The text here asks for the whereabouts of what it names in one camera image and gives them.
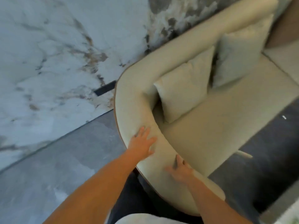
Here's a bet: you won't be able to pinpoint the person's left forearm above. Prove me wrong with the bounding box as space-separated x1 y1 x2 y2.
43 153 146 224

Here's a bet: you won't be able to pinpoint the white shirt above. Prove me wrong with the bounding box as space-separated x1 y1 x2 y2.
114 213 187 224

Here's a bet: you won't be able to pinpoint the dark trousers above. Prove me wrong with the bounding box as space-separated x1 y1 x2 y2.
108 169 201 224

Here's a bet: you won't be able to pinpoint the person's right forearm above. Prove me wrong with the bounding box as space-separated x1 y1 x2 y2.
185 177 254 224

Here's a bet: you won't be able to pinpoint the cream fabric sofa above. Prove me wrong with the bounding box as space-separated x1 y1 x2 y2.
114 0 299 217

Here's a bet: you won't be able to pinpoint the person's left hand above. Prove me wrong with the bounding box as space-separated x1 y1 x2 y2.
126 126 157 159

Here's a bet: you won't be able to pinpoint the cream square cushion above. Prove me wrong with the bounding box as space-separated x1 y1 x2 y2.
212 13 274 89
153 45 215 124

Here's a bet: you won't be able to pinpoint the brown sofa back cushion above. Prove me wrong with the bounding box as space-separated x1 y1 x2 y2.
264 2 299 50

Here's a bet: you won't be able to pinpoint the person's right hand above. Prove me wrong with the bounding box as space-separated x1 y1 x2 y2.
165 154 195 184

